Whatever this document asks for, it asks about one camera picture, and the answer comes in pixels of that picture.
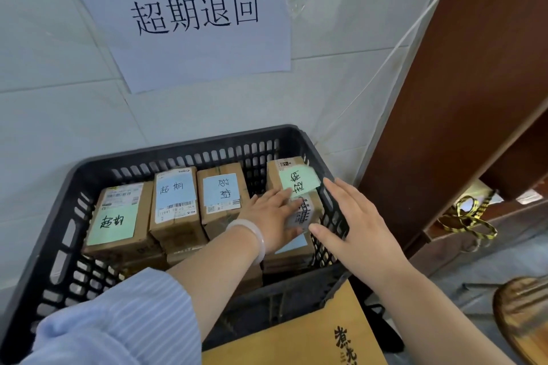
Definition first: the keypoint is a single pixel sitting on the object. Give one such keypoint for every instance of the person's left hand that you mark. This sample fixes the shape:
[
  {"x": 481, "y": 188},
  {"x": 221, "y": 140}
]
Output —
[{"x": 274, "y": 219}]

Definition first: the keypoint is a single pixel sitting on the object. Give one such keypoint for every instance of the person's right hand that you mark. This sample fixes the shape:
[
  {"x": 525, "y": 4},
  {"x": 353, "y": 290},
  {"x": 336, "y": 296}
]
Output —
[{"x": 368, "y": 245}]

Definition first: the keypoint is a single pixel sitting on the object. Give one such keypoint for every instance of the cardboard box small blue note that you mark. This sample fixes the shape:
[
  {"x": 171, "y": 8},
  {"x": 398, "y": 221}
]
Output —
[{"x": 295, "y": 258}]

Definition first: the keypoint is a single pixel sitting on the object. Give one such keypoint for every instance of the printed cardboard box green note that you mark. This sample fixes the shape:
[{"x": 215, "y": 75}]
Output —
[{"x": 295, "y": 176}]

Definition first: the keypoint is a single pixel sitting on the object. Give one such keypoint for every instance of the black plastic crate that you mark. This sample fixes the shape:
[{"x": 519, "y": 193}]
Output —
[{"x": 274, "y": 305}]

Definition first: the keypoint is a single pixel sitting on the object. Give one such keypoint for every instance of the cardboard box black print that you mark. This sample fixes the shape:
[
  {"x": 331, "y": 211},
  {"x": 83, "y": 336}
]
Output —
[{"x": 299, "y": 335}]

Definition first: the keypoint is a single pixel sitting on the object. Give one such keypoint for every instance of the box with green note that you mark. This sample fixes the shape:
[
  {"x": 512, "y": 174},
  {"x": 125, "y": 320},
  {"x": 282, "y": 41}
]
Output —
[{"x": 143, "y": 223}]

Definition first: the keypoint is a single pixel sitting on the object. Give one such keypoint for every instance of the person's right forearm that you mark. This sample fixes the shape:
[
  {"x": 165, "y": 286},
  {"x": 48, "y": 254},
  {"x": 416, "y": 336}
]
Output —
[{"x": 428, "y": 322}]

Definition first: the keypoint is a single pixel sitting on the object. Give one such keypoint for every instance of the person's left forearm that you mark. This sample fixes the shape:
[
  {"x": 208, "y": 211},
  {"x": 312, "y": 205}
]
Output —
[{"x": 214, "y": 275}]

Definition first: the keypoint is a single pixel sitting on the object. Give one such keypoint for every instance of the gold foil ornament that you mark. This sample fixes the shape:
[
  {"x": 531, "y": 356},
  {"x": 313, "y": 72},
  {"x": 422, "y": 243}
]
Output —
[{"x": 484, "y": 231}]

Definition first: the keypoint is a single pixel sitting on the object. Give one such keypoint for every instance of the brown wooden cabinet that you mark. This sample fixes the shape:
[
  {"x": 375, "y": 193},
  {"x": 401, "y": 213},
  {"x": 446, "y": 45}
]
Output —
[{"x": 449, "y": 99}]

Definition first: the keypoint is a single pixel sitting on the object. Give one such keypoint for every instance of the white paper sign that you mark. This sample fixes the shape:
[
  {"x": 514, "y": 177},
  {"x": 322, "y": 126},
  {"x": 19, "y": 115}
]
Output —
[{"x": 192, "y": 56}]

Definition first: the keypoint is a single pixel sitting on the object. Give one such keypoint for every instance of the light blue striped sleeve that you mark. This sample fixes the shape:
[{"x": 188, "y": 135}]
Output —
[{"x": 120, "y": 322}]

